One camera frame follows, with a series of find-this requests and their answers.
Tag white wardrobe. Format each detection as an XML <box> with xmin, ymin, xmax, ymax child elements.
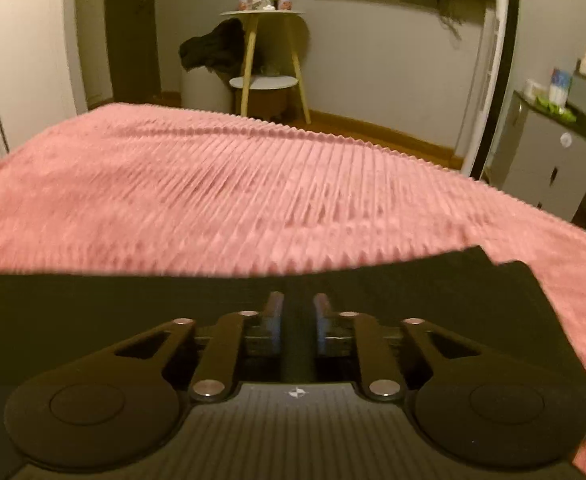
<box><xmin>0</xmin><ymin>0</ymin><xmax>76</xmax><ymax>182</ymax></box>

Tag green packet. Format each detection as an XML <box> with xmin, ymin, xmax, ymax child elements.
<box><xmin>534</xmin><ymin>94</ymin><xmax>580</xmax><ymax>122</ymax></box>

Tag black clothing heap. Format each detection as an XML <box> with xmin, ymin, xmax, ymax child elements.
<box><xmin>179</xmin><ymin>17</ymin><xmax>247</xmax><ymax>81</ymax></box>

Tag round side table wooden legs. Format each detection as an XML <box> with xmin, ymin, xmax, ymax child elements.
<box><xmin>219</xmin><ymin>9</ymin><xmax>313</xmax><ymax>125</ymax></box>

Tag shelf with small items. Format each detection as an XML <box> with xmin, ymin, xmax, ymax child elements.
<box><xmin>492</xmin><ymin>90</ymin><xmax>586</xmax><ymax>222</ymax></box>

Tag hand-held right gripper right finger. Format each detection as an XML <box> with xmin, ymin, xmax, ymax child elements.
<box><xmin>313</xmin><ymin>292</ymin><xmax>480</xmax><ymax>404</ymax></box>

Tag white round bin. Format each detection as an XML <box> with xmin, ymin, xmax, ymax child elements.
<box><xmin>180</xmin><ymin>66</ymin><xmax>235</xmax><ymax>111</ymax></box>

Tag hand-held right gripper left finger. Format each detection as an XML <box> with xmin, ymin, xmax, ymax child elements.
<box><xmin>114</xmin><ymin>291</ymin><xmax>285</xmax><ymax>404</ymax></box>

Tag pink ribbed blanket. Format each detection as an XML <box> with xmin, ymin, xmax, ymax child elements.
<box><xmin>0</xmin><ymin>102</ymin><xmax>586</xmax><ymax>480</ymax></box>

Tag dark wooden door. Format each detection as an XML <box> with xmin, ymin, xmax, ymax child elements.
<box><xmin>104</xmin><ymin>0</ymin><xmax>162</xmax><ymax>107</ymax></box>

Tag blue and white pack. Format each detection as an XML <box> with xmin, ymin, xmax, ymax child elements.
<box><xmin>548</xmin><ymin>67</ymin><xmax>573</xmax><ymax>109</ymax></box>

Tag dark hanging cables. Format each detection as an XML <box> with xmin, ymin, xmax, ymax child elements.
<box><xmin>435</xmin><ymin>0</ymin><xmax>468</xmax><ymax>47</ymax></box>

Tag black pants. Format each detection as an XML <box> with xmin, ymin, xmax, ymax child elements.
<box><xmin>0</xmin><ymin>245</ymin><xmax>586</xmax><ymax>480</ymax></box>

